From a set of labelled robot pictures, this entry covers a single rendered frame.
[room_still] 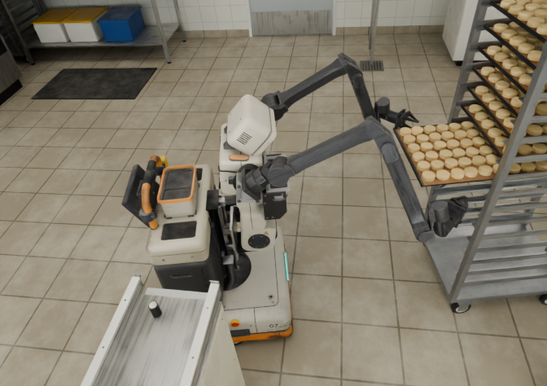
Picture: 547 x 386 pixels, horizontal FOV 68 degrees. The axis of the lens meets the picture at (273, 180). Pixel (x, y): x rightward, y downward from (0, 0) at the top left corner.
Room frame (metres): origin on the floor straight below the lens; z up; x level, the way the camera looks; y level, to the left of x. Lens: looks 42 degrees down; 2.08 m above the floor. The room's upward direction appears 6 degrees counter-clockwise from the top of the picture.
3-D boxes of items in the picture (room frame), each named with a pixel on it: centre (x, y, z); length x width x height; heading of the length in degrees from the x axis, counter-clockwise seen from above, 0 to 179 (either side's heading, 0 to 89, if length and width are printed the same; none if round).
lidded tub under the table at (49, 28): (5.22, 2.46, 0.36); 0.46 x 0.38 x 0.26; 167
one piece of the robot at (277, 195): (1.35, 0.01, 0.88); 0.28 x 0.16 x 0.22; 0
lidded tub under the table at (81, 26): (5.14, 2.07, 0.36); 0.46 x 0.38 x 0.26; 169
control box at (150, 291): (0.84, 0.38, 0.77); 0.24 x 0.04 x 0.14; 78
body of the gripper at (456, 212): (1.00, -0.65, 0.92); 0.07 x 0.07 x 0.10; 44
